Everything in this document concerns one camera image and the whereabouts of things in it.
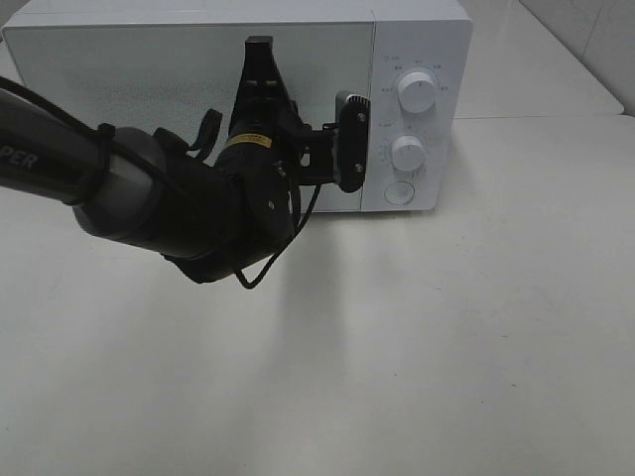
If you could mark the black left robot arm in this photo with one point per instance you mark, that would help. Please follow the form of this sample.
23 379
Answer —
212 209

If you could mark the white microwave door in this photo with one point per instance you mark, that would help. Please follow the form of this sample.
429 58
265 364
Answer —
169 73

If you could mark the round door release button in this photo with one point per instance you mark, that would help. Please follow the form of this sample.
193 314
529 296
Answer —
399 192

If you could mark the white adjacent table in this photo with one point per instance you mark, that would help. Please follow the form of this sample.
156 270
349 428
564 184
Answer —
516 68

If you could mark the white microwave knob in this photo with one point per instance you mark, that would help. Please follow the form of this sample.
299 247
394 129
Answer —
417 90
407 154

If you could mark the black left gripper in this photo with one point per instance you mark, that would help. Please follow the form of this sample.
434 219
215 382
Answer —
266 119

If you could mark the white microwave oven body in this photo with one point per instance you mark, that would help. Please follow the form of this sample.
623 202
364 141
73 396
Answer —
434 35

